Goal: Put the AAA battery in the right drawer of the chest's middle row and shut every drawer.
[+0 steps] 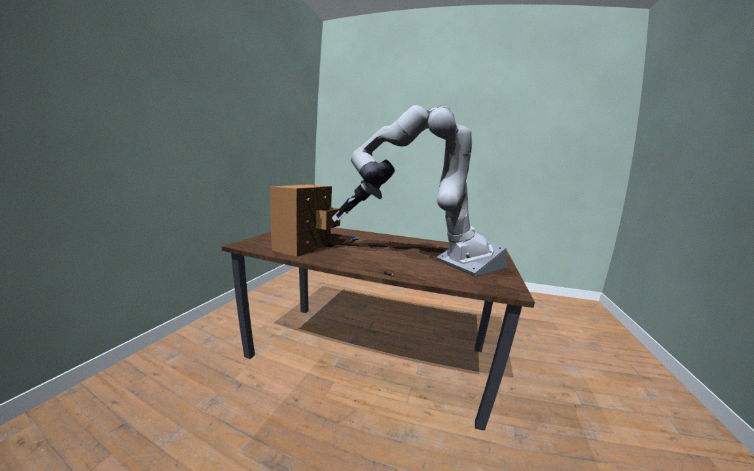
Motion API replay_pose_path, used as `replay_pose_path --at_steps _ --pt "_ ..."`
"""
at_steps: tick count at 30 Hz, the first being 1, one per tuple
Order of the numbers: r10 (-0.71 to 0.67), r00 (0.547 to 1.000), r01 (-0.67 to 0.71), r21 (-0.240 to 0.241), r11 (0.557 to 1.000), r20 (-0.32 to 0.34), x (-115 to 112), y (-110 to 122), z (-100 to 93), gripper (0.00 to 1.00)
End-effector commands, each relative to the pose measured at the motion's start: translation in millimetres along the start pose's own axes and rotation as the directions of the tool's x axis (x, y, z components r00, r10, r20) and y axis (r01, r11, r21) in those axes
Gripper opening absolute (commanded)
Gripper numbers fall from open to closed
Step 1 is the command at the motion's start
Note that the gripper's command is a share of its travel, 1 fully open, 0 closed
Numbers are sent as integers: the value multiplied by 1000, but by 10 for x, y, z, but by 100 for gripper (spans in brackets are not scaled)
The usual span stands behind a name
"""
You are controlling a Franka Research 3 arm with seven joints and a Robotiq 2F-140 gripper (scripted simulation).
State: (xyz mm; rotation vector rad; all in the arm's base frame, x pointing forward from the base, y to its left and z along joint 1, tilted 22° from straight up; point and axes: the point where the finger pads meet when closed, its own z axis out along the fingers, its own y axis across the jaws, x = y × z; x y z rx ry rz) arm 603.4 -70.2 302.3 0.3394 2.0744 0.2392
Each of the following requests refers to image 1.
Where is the wooden chest of drawers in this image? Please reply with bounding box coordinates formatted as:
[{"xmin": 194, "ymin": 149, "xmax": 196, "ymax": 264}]
[{"xmin": 270, "ymin": 184, "xmax": 332, "ymax": 256}]

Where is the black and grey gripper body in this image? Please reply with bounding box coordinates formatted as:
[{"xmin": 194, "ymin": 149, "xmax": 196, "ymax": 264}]
[{"xmin": 352, "ymin": 185, "xmax": 371, "ymax": 204}]

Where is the brown wooden drawer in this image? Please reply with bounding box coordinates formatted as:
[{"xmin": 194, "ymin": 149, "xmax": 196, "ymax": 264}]
[
  {"xmin": 315, "ymin": 229, "xmax": 330, "ymax": 248},
  {"xmin": 316, "ymin": 188, "xmax": 331, "ymax": 208},
  {"xmin": 297, "ymin": 189, "xmax": 315, "ymax": 211},
  {"xmin": 315, "ymin": 207, "xmax": 340, "ymax": 230},
  {"xmin": 298, "ymin": 230, "xmax": 315, "ymax": 255},
  {"xmin": 297, "ymin": 210, "xmax": 315, "ymax": 234}
]

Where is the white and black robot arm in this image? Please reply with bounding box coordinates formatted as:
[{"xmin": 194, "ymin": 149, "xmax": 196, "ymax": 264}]
[{"xmin": 351, "ymin": 105, "xmax": 494, "ymax": 264}]

